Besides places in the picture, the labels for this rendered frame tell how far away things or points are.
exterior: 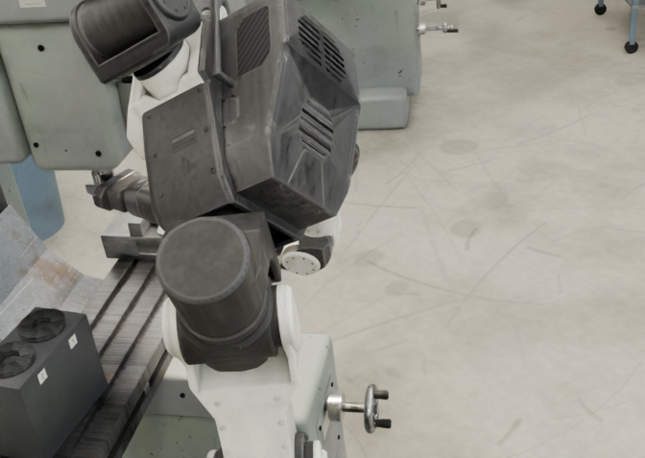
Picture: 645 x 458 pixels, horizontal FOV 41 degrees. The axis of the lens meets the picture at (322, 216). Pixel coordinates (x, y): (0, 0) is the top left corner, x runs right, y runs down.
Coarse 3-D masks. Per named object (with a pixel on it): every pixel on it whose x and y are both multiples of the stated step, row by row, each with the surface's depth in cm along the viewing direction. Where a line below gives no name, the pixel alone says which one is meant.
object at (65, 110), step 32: (0, 32) 162; (32, 32) 160; (64, 32) 159; (32, 64) 164; (64, 64) 162; (32, 96) 167; (64, 96) 166; (96, 96) 166; (32, 128) 171; (64, 128) 170; (96, 128) 168; (64, 160) 174; (96, 160) 172
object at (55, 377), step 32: (32, 320) 166; (64, 320) 165; (0, 352) 158; (32, 352) 157; (64, 352) 162; (96, 352) 172; (0, 384) 152; (32, 384) 154; (64, 384) 163; (96, 384) 173; (0, 416) 157; (32, 416) 155; (64, 416) 164; (0, 448) 162; (32, 448) 159
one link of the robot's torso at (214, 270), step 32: (192, 224) 104; (224, 224) 103; (256, 224) 110; (160, 256) 102; (192, 256) 102; (224, 256) 101; (256, 256) 106; (192, 288) 100; (224, 288) 99; (256, 288) 106; (192, 320) 105; (224, 320) 104; (256, 320) 111
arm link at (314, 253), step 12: (336, 216) 166; (312, 228) 166; (324, 228) 166; (336, 228) 168; (300, 240) 169; (312, 240) 168; (324, 240) 168; (336, 240) 171; (288, 252) 171; (300, 252) 170; (312, 252) 169; (324, 252) 169; (288, 264) 173; (300, 264) 172; (312, 264) 171; (324, 264) 172
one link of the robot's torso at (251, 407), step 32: (288, 288) 118; (288, 320) 115; (288, 352) 121; (192, 384) 125; (224, 384) 126; (256, 384) 125; (288, 384) 125; (224, 416) 127; (256, 416) 127; (288, 416) 132; (224, 448) 130; (256, 448) 130; (288, 448) 130
